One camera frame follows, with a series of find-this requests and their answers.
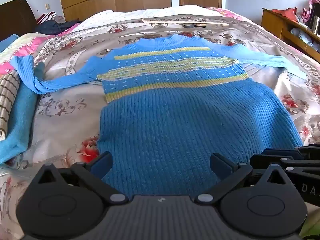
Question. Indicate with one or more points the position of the wooden stick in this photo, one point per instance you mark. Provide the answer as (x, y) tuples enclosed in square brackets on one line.
[(185, 22)]

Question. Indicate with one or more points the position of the dark wooden headboard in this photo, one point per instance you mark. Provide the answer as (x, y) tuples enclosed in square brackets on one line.
[(15, 17)]

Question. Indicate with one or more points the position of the pink quilt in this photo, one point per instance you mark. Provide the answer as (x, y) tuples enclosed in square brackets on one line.
[(22, 45)]

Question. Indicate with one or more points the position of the blue pillow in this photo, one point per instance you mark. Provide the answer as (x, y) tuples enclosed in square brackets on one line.
[(7, 43)]

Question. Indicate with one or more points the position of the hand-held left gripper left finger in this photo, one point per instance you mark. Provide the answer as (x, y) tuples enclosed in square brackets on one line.
[(101, 163)]

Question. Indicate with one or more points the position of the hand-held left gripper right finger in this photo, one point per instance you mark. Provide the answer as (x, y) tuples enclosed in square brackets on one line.
[(220, 163)]

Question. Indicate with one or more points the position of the blue striped knit sweater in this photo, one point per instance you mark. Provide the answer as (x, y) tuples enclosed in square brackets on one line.
[(175, 115)]

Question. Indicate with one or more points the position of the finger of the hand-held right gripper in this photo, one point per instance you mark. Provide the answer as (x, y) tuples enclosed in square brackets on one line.
[(265, 162), (287, 153)]

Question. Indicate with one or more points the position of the white bed sheet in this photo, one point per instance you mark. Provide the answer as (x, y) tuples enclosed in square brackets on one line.
[(125, 16)]

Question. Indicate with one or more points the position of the beige plaid cloth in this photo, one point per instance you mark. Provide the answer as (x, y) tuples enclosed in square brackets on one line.
[(7, 100)]

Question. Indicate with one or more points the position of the folded blue towel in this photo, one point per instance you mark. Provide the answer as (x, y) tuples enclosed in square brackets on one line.
[(17, 120)]

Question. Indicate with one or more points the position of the red cloth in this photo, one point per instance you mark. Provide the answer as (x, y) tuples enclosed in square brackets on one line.
[(285, 12)]

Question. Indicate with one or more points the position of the dark clothes pile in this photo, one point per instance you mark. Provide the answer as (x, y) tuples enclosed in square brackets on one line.
[(53, 25)]

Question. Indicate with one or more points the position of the floral bedspread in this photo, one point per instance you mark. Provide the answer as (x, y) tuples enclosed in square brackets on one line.
[(67, 110)]

